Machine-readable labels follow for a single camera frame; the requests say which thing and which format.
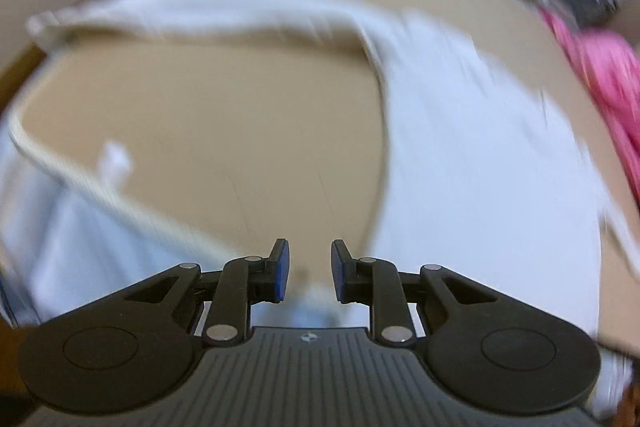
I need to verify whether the white small garment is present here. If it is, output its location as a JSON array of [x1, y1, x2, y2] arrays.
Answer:
[[0, 0, 640, 417]]

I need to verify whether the pink floral blanket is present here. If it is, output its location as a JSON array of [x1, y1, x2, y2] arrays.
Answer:
[[539, 9, 640, 197]]

